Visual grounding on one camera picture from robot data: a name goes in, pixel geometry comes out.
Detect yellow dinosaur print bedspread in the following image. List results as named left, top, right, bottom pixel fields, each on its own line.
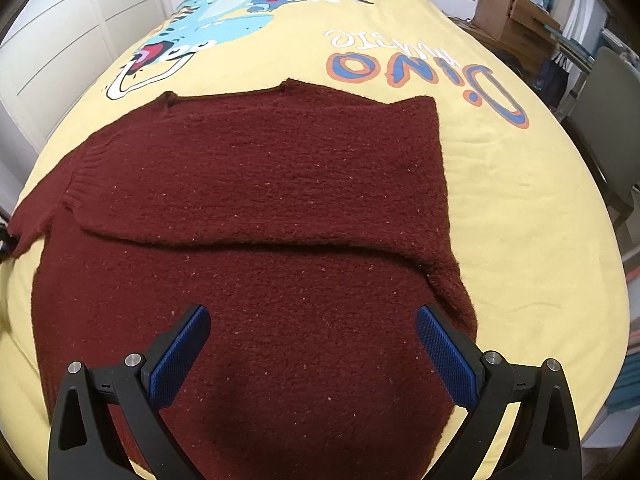
left=1, top=0, right=629, bottom=479

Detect dark red knit sweater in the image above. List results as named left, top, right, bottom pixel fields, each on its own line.
left=9, top=80, right=476, bottom=479

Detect teal folded cushions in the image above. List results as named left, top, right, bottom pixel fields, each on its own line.
left=605, top=330, right=640, bottom=413

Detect wooden drawer cabinet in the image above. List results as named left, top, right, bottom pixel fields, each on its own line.
left=450, top=0, right=561, bottom=76

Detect white desk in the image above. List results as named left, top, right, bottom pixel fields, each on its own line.
left=531, top=0, right=640, bottom=126

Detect grey green chair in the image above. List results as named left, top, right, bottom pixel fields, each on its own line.
left=561, top=48, right=639, bottom=229

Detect dark blue bag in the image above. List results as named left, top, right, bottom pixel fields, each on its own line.
left=533, top=53, right=570, bottom=108

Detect white wardrobe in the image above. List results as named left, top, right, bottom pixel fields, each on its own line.
left=1, top=0, right=171, bottom=211

